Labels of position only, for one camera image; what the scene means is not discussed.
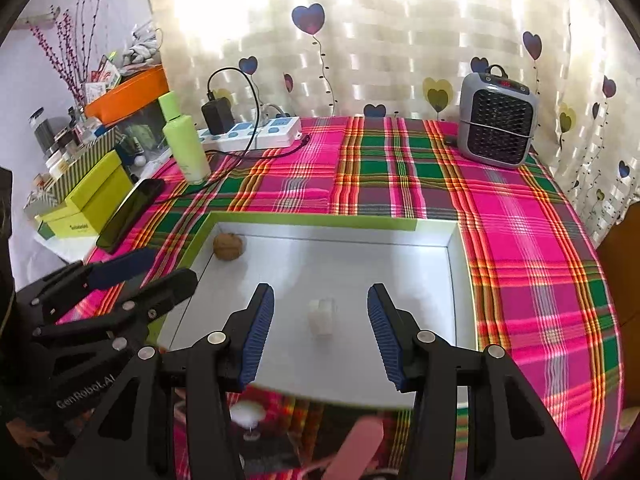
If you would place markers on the white and green spool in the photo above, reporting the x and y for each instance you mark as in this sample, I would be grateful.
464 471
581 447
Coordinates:
247 412

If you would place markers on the black smartphone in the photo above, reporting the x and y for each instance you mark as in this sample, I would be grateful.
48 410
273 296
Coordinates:
131 215

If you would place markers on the white tray with green rim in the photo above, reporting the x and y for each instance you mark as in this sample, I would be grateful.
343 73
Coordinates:
350 270

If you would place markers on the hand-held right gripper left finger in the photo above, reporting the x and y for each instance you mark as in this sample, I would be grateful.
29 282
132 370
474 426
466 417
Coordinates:
257 340

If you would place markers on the lime green labelled box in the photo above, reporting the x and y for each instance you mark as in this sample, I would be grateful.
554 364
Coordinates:
65 227

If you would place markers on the orange storage box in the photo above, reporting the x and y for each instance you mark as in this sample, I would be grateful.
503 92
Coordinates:
130 95

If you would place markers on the light green plastic bottle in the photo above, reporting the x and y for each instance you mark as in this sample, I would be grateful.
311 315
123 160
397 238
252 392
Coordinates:
187 145

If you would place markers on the colourful card packs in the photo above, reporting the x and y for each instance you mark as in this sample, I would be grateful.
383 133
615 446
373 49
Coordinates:
102 72

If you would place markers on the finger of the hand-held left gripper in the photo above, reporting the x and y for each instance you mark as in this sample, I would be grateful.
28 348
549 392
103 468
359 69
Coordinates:
125 262
165 287

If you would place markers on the white wall pipe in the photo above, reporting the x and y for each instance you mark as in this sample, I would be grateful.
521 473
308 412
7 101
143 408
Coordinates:
35 21

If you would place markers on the pink and white clip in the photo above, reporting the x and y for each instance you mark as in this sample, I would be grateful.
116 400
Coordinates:
357 442

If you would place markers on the lime green cardboard box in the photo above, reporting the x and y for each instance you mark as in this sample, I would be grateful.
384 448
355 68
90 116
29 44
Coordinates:
97 185

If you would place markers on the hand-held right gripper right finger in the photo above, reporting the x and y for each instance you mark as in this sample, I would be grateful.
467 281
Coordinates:
385 340

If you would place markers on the black charger adapter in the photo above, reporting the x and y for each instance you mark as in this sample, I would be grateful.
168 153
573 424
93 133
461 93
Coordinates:
217 112

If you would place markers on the plaid pink green tablecloth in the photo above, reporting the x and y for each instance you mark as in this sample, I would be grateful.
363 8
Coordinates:
525 240

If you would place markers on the white and blue power strip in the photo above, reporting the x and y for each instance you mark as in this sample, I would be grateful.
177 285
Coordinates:
250 132

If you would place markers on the grey white cloth bundle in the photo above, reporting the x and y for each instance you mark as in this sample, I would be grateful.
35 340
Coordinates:
140 50

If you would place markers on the cream curtain with heart print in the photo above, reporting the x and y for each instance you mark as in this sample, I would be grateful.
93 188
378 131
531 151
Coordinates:
400 35

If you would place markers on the glass jar with black lid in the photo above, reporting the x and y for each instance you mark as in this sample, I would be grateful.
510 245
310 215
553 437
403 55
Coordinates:
42 132

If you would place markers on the grey portable heater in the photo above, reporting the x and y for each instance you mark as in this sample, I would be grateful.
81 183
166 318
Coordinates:
497 117

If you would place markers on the brown walnut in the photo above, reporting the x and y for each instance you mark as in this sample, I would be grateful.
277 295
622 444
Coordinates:
229 246

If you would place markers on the brown wooden board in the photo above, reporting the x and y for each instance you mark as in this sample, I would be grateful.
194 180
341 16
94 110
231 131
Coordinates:
620 260

